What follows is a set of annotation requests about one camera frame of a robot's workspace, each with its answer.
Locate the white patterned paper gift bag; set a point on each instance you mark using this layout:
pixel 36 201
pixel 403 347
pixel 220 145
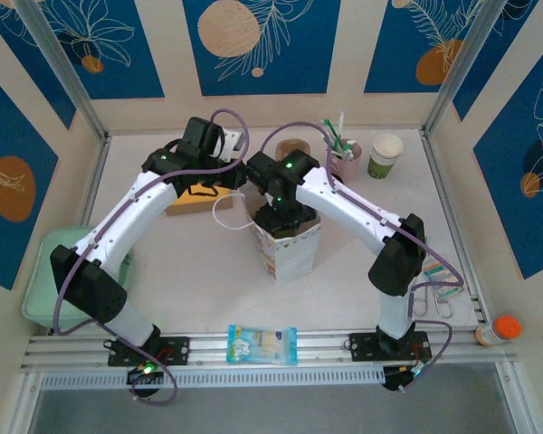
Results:
pixel 294 262

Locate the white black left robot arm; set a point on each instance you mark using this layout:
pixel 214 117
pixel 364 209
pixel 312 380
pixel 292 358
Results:
pixel 117 217

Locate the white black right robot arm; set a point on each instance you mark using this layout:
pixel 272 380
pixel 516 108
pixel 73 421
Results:
pixel 344 203

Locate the blue white wet wipes pack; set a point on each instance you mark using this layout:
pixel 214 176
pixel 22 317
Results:
pixel 262 343

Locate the brown pulp cup carrier stack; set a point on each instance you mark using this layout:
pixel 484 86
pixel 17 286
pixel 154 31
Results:
pixel 292 147

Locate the brown cardboard napkin box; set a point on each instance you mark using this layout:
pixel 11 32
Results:
pixel 194 209

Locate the pink straw holder cup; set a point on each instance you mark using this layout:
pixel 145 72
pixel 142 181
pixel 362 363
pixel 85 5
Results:
pixel 348 169

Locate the green white paper cup stack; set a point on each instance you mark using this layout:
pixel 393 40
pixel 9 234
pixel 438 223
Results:
pixel 384 153

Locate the orange teal labelled packet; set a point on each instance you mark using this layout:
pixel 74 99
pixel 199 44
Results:
pixel 443 276

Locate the metal scissors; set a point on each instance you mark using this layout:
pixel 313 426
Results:
pixel 434 307

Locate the mint green zip pouch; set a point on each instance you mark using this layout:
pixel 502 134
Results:
pixel 34 294

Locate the black base electronics module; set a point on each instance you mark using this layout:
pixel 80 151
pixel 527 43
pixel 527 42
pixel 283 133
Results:
pixel 140 382
pixel 396 382

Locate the orange capped bottle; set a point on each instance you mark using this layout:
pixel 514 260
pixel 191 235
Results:
pixel 502 330

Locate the aluminium side rail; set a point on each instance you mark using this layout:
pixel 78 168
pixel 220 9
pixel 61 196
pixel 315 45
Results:
pixel 95 181
pixel 440 181

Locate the aluminium frame post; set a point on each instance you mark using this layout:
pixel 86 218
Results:
pixel 463 59
pixel 59 59

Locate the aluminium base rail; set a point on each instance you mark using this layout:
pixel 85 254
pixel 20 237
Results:
pixel 326 348

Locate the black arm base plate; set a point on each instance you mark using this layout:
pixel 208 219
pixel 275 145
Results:
pixel 176 350
pixel 362 346

